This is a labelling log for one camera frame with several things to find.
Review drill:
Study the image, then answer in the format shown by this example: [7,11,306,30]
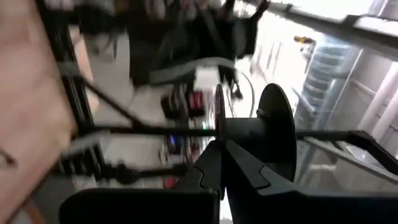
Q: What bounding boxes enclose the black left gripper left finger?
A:
[60,141,224,224]

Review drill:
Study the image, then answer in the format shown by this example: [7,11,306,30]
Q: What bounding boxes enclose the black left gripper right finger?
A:
[225,141,398,224]

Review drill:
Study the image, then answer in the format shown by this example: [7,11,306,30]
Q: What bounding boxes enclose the black cable spool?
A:
[214,83,298,200]

